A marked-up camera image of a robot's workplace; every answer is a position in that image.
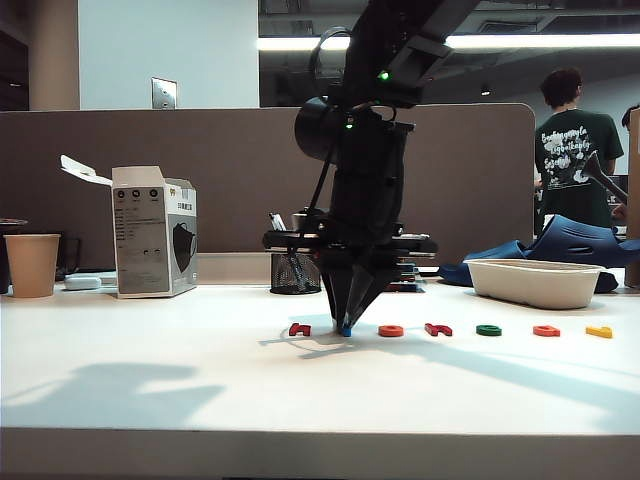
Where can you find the small white case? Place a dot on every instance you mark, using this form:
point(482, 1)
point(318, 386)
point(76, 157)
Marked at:
point(82, 282)

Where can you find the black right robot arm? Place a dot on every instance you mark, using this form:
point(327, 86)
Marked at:
point(380, 30)

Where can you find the metal wall switch plate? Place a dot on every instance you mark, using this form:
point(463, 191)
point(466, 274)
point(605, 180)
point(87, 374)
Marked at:
point(164, 93)

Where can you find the orange letter o magnet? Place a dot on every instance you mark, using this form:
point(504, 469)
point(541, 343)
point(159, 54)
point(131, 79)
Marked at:
point(384, 331)

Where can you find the brown paper cup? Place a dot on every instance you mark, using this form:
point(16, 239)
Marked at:
point(32, 265)

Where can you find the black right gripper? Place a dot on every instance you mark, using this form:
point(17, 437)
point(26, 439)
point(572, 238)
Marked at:
point(367, 190)

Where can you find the blue letter l magnet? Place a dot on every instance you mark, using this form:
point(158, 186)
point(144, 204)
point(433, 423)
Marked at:
point(347, 331)

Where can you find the grey hand-held tool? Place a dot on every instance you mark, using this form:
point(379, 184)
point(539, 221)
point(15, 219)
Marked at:
point(602, 176)

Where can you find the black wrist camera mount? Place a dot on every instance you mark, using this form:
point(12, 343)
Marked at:
point(415, 75)

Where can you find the person in green t-shirt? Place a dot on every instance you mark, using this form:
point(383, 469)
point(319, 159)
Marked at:
point(575, 165)

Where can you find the white grey mask box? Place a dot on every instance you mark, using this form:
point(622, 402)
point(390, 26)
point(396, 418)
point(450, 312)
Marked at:
point(142, 240)

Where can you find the green letter e magnet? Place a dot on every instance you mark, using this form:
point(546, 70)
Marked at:
point(481, 330)

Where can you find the blue foam clog with holes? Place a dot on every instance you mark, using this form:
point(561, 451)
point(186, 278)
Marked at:
point(575, 245)

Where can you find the brown desk divider panel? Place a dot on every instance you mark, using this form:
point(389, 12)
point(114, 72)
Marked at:
point(150, 175)

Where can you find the red letter h magnet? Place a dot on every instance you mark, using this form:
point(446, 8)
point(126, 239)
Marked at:
point(441, 331)
point(299, 330)

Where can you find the yellow letter v magnet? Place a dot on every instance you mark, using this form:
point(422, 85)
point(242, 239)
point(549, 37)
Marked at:
point(599, 332)

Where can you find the orange letter a magnet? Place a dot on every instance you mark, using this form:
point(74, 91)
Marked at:
point(539, 330)

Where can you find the beige oval pulp tray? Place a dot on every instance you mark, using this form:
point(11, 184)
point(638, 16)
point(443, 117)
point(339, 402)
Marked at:
point(532, 286)

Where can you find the colourful magnet pack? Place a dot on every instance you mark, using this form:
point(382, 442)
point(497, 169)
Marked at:
point(406, 265)
point(407, 275)
point(407, 287)

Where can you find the tall cardboard box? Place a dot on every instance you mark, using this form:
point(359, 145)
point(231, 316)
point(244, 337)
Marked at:
point(635, 200)

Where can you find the long ceiling light strip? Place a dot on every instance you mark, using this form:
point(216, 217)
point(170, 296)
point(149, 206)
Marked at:
point(550, 41)

